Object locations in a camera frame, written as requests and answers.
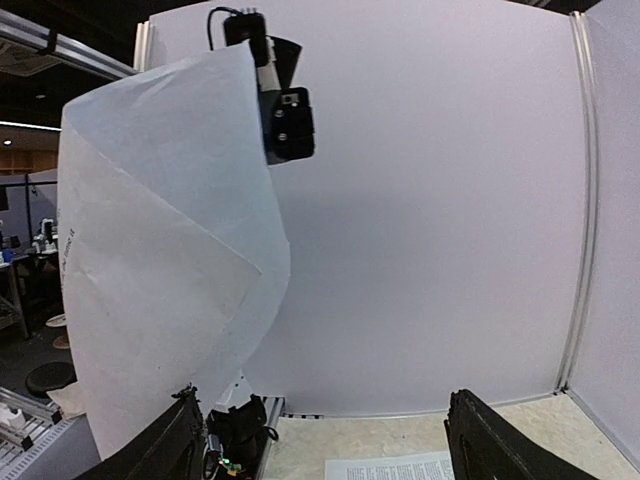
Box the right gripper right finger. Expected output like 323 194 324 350
444 389 595 480

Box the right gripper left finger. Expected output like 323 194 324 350
76 385 206 480

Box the black round stool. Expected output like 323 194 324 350
25 362 77 398

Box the stack of printed papers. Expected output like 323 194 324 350
57 44 290 458

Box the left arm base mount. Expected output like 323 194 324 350
202 373 285 479

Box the top overhead camera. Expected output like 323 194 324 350
206 6 316 166

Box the right aluminium frame post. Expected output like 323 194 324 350
552 9 601 396

